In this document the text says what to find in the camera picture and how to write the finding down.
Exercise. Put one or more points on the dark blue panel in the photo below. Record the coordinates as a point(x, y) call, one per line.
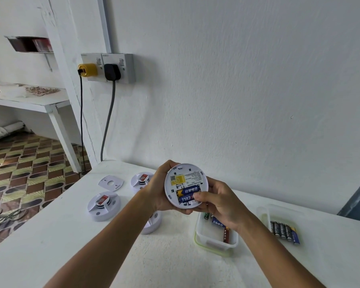
point(358, 200)

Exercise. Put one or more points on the green battery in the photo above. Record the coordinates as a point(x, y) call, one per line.
point(206, 216)

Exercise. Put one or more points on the clear shallow plastic tray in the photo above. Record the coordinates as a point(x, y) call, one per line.
point(280, 214)

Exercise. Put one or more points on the blue and yellow battery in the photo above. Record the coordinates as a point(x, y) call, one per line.
point(295, 236)

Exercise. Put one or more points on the black plug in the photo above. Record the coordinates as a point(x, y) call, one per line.
point(112, 71)

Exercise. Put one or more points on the pile of small wooden pieces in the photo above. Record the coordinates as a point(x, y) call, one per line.
point(43, 90)

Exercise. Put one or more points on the person's right forearm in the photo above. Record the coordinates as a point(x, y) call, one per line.
point(273, 254)

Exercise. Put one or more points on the yellow plug adapter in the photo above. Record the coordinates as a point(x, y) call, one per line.
point(88, 70)

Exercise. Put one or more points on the person's right thumb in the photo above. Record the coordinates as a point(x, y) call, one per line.
point(204, 197)

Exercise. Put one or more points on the black battery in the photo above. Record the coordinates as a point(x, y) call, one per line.
point(283, 231)
point(278, 230)
point(288, 233)
point(273, 228)

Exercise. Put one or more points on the person's left hand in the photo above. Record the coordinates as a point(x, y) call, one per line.
point(153, 191)

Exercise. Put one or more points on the white pipe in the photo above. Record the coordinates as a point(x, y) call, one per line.
point(6, 130)

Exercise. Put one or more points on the person's right hand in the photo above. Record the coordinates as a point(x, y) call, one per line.
point(225, 203)

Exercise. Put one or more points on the red battery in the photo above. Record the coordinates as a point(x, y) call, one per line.
point(226, 236)

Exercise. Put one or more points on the white wooden bench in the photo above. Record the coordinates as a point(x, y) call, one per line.
point(33, 101)

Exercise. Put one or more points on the clear container with green rim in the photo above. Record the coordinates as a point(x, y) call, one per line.
point(211, 241)

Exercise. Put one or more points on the white double wall socket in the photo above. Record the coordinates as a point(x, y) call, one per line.
point(126, 67)

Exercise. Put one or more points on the white detector mounting plate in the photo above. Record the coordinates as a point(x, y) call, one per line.
point(111, 182)

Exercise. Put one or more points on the person's left forearm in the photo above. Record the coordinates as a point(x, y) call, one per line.
point(108, 242)

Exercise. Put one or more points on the white plastic bag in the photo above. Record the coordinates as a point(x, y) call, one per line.
point(13, 90)

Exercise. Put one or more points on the white round smoke detector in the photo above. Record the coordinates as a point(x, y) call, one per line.
point(141, 181)
point(186, 179)
point(152, 223)
point(103, 206)

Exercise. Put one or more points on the person's left thumb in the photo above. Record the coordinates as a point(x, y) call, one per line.
point(168, 167)

